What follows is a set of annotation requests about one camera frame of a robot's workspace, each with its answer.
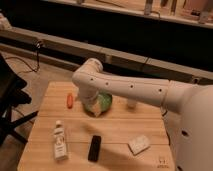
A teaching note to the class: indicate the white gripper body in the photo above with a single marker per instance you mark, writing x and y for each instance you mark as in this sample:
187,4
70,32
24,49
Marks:
93,106

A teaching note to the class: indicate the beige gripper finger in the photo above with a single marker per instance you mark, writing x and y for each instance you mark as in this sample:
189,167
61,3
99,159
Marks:
96,112

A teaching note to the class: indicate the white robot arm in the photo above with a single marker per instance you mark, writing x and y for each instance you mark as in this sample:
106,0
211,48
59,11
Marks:
193,102

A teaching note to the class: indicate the green ceramic bowl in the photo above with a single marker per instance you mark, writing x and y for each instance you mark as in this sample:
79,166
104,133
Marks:
105,101

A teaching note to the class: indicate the clear bottle with white label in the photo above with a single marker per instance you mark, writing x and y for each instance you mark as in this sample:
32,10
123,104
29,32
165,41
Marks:
60,146

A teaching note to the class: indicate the small orange carrot toy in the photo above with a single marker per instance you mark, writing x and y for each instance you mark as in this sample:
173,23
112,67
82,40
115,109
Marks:
69,101

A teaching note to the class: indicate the translucent plastic cup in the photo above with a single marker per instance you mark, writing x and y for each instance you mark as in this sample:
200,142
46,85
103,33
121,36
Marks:
131,103

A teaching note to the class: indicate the black remote control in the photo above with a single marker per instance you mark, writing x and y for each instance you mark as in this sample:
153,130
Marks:
94,149

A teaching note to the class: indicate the white rectangular sponge block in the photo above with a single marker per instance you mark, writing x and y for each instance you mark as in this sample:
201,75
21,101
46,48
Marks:
139,144

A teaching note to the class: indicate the black office chair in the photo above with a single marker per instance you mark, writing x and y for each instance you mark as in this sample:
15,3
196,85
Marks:
11,95

